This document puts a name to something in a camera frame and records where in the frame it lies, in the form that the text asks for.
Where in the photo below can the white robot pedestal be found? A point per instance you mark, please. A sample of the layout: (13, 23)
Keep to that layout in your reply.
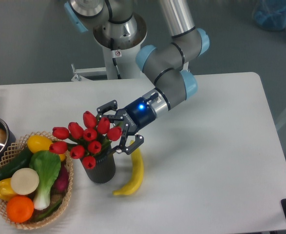
(120, 34)

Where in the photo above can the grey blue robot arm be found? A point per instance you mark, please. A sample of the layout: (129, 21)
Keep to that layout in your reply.
(166, 68)

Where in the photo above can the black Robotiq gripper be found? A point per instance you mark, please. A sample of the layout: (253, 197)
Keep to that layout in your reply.
(138, 115)

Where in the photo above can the blue plastic bag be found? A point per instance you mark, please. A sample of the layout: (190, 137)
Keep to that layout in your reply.
(270, 15)

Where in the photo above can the yellow banana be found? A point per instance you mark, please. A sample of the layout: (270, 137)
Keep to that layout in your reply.
(137, 175)

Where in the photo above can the dark grey ribbed vase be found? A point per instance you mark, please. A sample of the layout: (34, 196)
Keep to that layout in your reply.
(100, 168)

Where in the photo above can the green bok choy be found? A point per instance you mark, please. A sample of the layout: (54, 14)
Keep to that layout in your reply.
(47, 165)

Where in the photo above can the yellow bell pepper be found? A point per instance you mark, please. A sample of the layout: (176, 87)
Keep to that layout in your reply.
(6, 191)

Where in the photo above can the dark green cucumber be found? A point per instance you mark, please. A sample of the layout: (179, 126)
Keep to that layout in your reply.
(22, 160)

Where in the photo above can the red tulip bouquet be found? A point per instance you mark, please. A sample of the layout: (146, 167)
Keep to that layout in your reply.
(87, 143)

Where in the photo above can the orange tangerine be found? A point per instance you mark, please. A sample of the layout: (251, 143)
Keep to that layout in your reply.
(20, 209)

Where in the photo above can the purple red onion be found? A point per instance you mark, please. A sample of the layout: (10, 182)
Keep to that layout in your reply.
(62, 181)

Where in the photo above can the woven wicker basket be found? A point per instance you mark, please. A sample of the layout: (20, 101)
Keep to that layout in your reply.
(12, 151)

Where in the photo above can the green chili pepper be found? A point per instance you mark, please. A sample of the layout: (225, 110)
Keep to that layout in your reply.
(48, 212)

